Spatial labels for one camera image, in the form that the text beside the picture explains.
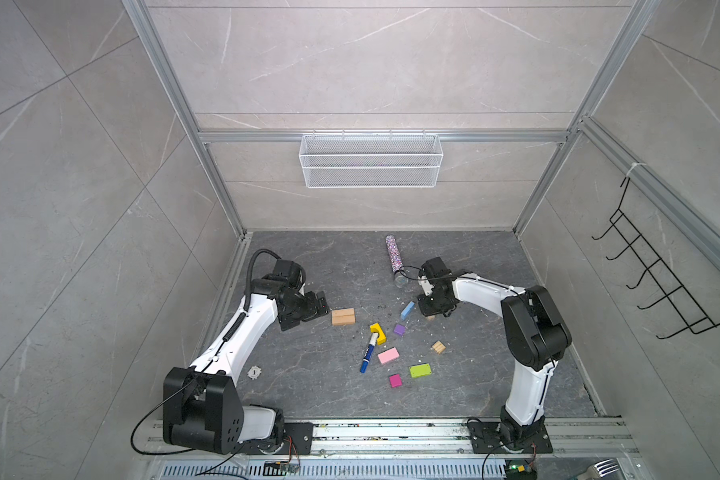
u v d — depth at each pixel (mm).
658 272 674
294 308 685
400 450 730
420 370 837
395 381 833
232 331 474
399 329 927
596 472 685
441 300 824
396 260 1070
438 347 880
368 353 866
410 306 956
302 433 732
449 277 726
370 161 1009
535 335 506
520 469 700
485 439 730
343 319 951
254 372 842
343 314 953
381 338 887
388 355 866
